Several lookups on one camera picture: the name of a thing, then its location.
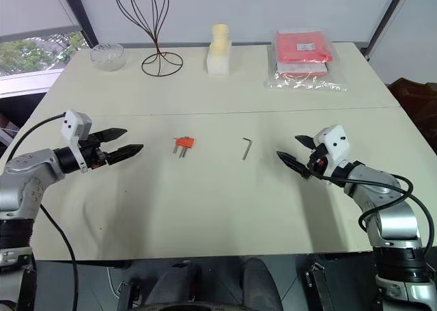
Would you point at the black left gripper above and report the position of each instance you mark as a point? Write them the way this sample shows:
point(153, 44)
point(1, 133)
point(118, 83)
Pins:
point(92, 152)

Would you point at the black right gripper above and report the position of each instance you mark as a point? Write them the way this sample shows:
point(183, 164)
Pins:
point(317, 162)

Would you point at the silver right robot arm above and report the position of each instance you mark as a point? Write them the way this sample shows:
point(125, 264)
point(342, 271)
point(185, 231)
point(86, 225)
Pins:
point(389, 205)

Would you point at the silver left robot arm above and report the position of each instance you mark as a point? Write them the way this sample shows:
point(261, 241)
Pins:
point(24, 177)

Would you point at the metal hex key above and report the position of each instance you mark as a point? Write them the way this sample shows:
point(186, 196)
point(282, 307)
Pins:
point(245, 150)

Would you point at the red plastic block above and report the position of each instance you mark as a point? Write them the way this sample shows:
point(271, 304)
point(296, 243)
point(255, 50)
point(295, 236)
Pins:
point(186, 142)

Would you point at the clear glass bowl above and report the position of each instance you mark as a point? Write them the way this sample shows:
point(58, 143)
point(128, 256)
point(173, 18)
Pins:
point(107, 57)

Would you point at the clear bag with red cloth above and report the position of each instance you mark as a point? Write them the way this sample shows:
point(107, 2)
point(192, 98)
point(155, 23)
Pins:
point(302, 53)

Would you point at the dark brown object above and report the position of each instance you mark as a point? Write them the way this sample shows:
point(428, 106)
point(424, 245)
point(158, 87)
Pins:
point(414, 109)

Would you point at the white and yellow plastic block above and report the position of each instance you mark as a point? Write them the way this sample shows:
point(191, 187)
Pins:
point(219, 61)

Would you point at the dark rounded shape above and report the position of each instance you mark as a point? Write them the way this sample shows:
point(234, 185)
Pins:
point(261, 283)

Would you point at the cream foam cylinder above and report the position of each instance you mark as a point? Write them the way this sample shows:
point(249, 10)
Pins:
point(220, 36)

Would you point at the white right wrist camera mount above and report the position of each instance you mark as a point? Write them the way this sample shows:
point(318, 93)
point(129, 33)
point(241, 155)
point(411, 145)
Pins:
point(336, 143)

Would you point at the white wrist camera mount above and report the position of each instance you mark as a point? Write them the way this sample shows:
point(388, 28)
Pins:
point(336, 143)
point(73, 123)

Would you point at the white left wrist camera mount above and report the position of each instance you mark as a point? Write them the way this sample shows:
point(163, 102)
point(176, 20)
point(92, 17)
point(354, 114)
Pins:
point(73, 123)

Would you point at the black window frame post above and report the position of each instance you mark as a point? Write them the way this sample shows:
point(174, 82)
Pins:
point(82, 13)

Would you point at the black slanted frame post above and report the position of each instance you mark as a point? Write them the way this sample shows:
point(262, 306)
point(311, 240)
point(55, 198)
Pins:
point(387, 15)

